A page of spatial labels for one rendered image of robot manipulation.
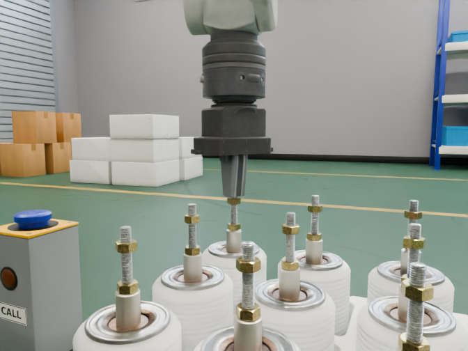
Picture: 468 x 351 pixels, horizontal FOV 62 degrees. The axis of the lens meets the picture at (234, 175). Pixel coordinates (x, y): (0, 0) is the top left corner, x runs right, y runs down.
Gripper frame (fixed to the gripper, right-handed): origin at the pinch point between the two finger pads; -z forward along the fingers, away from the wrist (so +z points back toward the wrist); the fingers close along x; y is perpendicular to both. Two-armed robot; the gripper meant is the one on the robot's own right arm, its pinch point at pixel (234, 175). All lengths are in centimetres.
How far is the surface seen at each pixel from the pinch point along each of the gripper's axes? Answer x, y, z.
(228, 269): -3.4, -3.1, -12.3
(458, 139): 405, 138, -3
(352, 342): 3.3, -18.4, -18.1
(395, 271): 10.6, -19.2, -11.0
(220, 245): -0.8, 2.3, -10.7
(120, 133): 79, 245, 4
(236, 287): -2.6, -3.9, -14.7
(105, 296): -2, 52, -36
